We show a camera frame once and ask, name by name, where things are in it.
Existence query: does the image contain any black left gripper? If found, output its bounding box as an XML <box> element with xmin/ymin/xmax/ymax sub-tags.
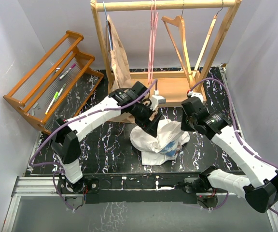
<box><xmin>130</xmin><ymin>101</ymin><xmax>161</xmax><ymax>137</ymax></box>

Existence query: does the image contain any white t shirt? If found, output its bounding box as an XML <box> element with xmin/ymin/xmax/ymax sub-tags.
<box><xmin>130</xmin><ymin>119</ymin><xmax>190</xmax><ymax>166</ymax></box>

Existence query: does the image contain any beige t shirt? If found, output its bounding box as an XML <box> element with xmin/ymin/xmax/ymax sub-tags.
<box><xmin>105</xmin><ymin>14</ymin><xmax>159</xmax><ymax>123</ymax></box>

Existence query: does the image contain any pink wire hanger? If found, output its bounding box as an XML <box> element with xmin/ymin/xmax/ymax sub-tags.
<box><xmin>151</xmin><ymin>0</ymin><xmax>158</xmax><ymax>81</ymax></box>
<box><xmin>148</xmin><ymin>0</ymin><xmax>154</xmax><ymax>84</ymax></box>

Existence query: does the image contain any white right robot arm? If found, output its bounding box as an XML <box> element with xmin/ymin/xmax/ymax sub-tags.
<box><xmin>181</xmin><ymin>97</ymin><xmax>278</xmax><ymax>213</ymax></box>

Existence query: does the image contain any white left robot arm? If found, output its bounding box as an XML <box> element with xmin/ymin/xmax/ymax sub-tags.
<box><xmin>50</xmin><ymin>82</ymin><xmax>166</xmax><ymax>193</ymax></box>

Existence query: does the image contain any light wooden hanger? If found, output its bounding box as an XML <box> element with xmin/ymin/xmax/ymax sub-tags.
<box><xmin>194</xmin><ymin>0</ymin><xmax>224</xmax><ymax>71</ymax></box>

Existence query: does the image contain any wooden clothes rack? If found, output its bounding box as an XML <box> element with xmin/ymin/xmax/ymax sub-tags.
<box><xmin>90</xmin><ymin>0</ymin><xmax>241</xmax><ymax>107</ymax></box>

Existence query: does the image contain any purple capped marker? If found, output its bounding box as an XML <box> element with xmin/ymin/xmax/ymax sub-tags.
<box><xmin>58</xmin><ymin>63</ymin><xmax>76</xmax><ymax>81</ymax></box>

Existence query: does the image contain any green capped marker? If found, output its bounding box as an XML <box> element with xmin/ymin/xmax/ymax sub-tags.
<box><xmin>50</xmin><ymin>91</ymin><xmax>58</xmax><ymax>104</ymax></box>

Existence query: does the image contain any white green marker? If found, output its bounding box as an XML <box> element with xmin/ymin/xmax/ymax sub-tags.
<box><xmin>45</xmin><ymin>84</ymin><xmax>66</xmax><ymax>115</ymax></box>

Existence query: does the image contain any orange wooden shelf rack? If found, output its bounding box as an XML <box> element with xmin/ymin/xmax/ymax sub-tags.
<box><xmin>3</xmin><ymin>30</ymin><xmax>104</xmax><ymax>134</ymax></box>

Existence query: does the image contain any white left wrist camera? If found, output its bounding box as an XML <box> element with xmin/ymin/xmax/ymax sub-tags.
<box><xmin>150</xmin><ymin>90</ymin><xmax>166</xmax><ymax>111</ymax></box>

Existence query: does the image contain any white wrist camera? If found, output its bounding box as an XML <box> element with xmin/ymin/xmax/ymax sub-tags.
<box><xmin>150</xmin><ymin>90</ymin><xmax>166</xmax><ymax>111</ymax></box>
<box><xmin>187</xmin><ymin>90</ymin><xmax>204</xmax><ymax>103</ymax></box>

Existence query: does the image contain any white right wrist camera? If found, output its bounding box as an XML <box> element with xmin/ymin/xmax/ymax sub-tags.
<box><xmin>187</xmin><ymin>90</ymin><xmax>204</xmax><ymax>103</ymax></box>

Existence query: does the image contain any blue wire hanger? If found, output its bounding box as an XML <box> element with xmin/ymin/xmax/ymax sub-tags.
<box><xmin>102</xmin><ymin>1</ymin><xmax>114</xmax><ymax>51</ymax></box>

